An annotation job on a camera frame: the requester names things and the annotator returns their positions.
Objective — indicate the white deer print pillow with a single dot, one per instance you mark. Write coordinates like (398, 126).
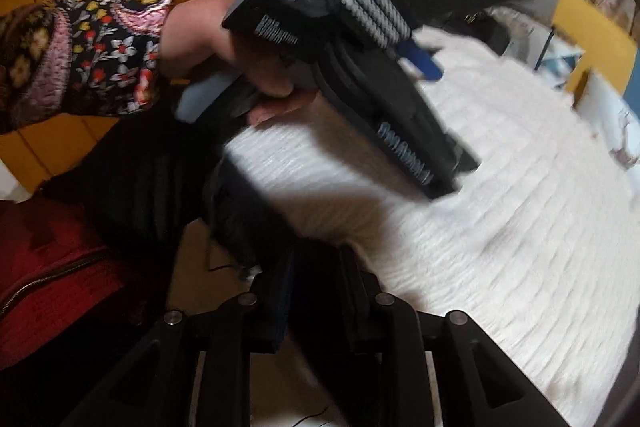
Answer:
(613, 121)

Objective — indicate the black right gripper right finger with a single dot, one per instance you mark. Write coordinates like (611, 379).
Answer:
(332, 291)

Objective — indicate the floral sleeve left forearm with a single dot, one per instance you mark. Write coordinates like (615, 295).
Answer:
(79, 57)

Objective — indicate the black ottoman seat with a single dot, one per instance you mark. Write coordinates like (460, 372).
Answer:
(149, 177)

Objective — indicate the grey yellow blue sofa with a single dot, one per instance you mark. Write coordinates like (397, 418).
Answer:
(607, 48)

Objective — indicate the geometric triangle pattern pillow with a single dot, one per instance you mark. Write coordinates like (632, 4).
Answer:
(558, 59)

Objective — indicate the white knitted sweater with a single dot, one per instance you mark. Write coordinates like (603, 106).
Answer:
(539, 244)

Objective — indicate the red zippered bag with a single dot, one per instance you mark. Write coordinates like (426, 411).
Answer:
(54, 270)

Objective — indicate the person's left hand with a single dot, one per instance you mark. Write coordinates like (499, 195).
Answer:
(193, 33)

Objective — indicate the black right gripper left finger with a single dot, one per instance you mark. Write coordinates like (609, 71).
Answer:
(267, 313)

